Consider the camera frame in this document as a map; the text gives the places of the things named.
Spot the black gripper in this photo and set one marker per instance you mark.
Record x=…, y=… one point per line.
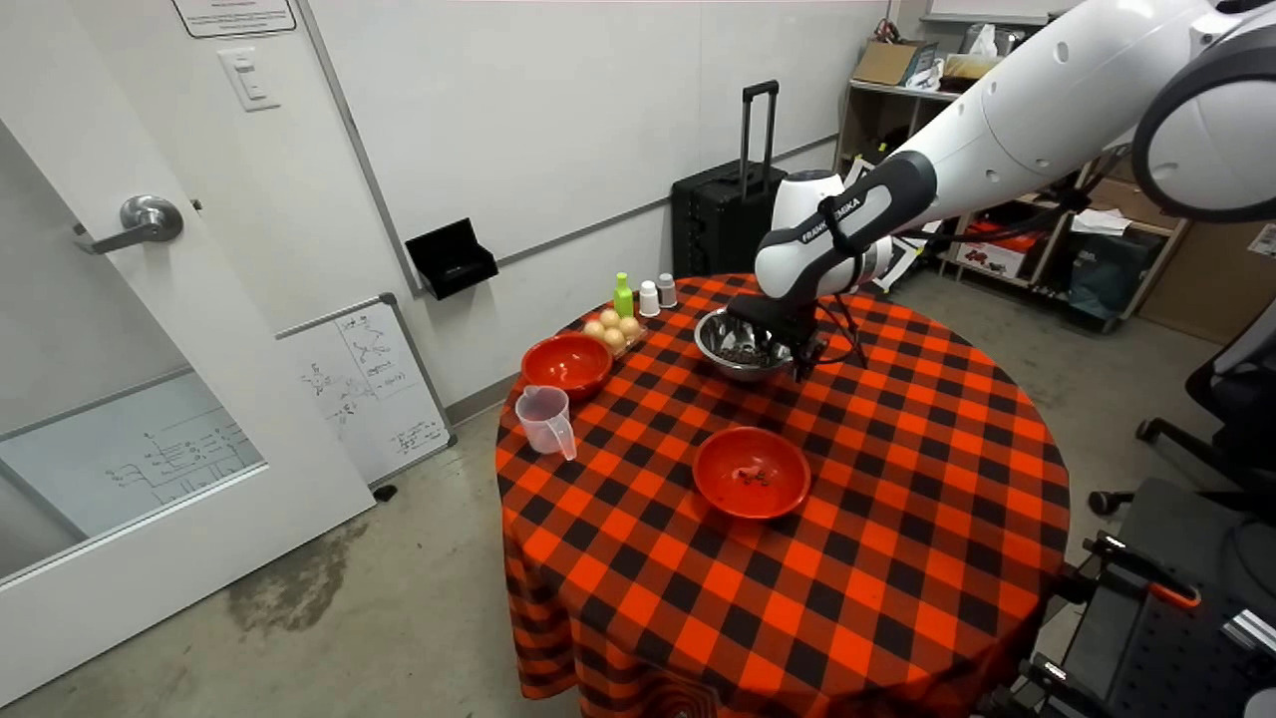
x=775, y=334

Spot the metal bowl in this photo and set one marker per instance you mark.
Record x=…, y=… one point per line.
x=735, y=348

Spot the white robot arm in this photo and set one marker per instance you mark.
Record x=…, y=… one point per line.
x=1186, y=80

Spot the near red bowl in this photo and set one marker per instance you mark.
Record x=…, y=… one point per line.
x=752, y=472

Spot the red bowl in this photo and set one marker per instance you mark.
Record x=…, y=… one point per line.
x=752, y=472
x=581, y=364

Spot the far red bowl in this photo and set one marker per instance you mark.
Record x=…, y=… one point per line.
x=581, y=364

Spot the black suitcase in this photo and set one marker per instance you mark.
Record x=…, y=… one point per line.
x=724, y=211

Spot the clear pepper shaker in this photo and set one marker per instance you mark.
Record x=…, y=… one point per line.
x=666, y=291

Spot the white salt shaker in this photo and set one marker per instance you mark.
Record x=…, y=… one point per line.
x=646, y=302

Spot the green bottle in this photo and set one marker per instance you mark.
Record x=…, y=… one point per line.
x=623, y=298

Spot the orange black plaid tablecloth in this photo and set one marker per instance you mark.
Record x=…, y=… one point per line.
x=908, y=585

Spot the clear measuring cup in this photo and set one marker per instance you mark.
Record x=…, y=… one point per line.
x=542, y=416

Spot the near orange black clamp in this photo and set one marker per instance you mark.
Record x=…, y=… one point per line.
x=1166, y=585

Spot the small whiteboard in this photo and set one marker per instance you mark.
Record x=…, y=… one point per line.
x=370, y=383

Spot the black office chair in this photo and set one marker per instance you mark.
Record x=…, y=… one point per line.
x=1239, y=383

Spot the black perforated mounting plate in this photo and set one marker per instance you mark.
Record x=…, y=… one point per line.
x=1138, y=657

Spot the black wall holder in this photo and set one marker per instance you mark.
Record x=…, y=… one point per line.
x=453, y=256

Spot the white light switch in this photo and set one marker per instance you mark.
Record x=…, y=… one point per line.
x=250, y=80

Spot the silver door handle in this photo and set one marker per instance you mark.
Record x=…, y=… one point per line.
x=141, y=222

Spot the wall notice sign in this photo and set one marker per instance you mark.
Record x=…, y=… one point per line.
x=234, y=16

